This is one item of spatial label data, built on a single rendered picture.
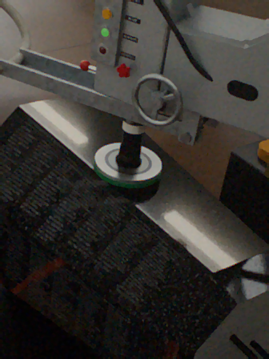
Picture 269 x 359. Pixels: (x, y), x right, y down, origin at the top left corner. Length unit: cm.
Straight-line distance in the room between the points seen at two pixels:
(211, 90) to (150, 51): 19
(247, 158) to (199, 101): 75
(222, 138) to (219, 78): 234
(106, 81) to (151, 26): 23
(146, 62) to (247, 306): 71
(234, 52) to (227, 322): 72
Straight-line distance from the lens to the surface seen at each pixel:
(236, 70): 189
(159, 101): 193
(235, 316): 205
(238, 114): 194
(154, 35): 194
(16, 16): 257
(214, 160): 402
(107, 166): 224
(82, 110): 261
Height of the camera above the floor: 211
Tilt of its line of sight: 34 degrees down
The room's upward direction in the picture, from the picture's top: 9 degrees clockwise
